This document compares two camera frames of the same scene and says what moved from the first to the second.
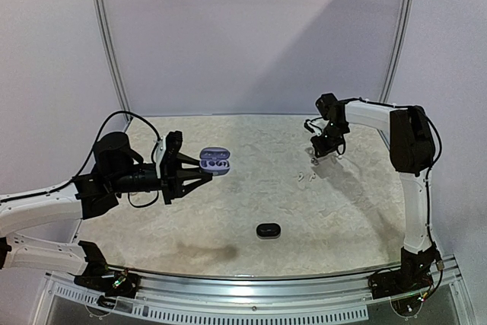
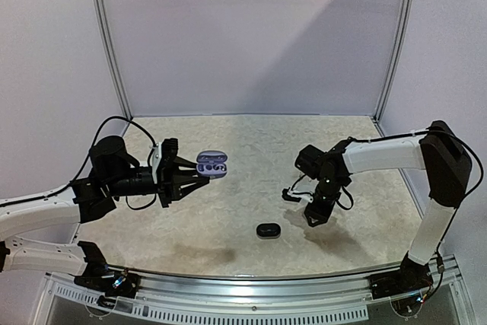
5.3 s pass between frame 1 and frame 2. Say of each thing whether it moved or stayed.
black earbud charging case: stayed
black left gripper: stayed
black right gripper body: moved
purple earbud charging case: moved
